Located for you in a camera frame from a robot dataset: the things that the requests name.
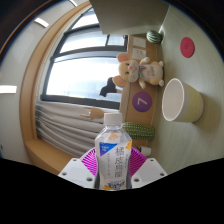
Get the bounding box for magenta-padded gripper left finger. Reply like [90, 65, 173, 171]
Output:
[58, 147, 99, 190]

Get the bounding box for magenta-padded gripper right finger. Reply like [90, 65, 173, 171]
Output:
[128, 147, 168, 190]

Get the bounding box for clear white-capped drink bottle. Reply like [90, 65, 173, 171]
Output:
[94, 112, 133, 192]

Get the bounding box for tall green ceramic cactus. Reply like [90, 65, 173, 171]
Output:
[121, 121, 156, 141]

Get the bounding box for grey curtain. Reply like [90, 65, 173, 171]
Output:
[34, 100, 105, 158]

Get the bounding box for round purple sign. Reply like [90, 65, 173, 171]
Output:
[131, 91, 154, 113]

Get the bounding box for pale yellow cup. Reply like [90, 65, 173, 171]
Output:
[161, 77, 205, 124]

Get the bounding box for dark horse figurine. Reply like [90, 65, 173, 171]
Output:
[99, 76, 118, 98]

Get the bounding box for plush mouse toy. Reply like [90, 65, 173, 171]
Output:
[112, 52, 166, 90]

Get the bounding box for ceiling lights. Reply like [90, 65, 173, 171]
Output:
[0, 0, 79, 95]

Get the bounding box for grey-green desk partition panel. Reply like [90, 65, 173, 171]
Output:
[88, 0, 170, 36]

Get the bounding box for white wall outlet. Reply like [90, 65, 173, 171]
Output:
[132, 36, 148, 61]

